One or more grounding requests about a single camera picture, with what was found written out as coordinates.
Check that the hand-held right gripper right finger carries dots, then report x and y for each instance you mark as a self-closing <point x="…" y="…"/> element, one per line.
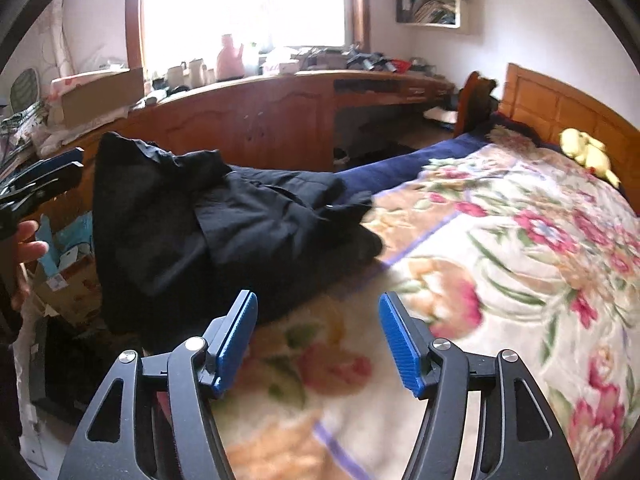
<point x="400" y="345"/>

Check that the white mug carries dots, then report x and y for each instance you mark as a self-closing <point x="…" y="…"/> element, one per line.
<point x="196" y="72"/>
<point x="174" y="76"/>

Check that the black folded garment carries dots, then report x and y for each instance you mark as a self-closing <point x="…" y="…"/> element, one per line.
<point x="145" y="220"/>

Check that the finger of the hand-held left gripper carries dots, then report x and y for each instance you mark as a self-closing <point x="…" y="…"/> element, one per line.
<point x="60" y="157"/>
<point x="50" y="180"/>

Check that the brown cardboard box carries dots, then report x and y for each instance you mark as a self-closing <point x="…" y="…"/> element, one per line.
<point x="100" y="97"/>

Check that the wooden headboard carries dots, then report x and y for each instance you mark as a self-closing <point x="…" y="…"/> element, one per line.
<point x="555" y="105"/>

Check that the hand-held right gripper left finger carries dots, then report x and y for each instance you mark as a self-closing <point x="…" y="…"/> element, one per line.
<point x="235" y="345"/>

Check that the wooden chair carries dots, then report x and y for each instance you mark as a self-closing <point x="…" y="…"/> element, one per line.
<point x="475" y="102"/>

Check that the window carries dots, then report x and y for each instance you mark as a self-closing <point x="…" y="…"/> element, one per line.
<point x="240" y="5"/>

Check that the wooden desk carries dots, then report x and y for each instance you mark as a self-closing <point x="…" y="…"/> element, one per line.
<point x="250" y="115"/>

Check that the printed cardboard box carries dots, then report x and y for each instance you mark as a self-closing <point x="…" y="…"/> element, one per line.
<point x="70" y="270"/>

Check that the floral blanket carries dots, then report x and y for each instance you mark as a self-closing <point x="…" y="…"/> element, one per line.
<point x="500" y="285"/>

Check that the pink thermos jug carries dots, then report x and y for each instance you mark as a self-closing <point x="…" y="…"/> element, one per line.
<point x="229" y="60"/>

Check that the yellow plush toy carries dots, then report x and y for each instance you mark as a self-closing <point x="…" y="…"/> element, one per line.
<point x="587" y="152"/>

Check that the person's left hand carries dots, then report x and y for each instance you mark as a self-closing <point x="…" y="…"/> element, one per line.
<point x="32" y="251"/>

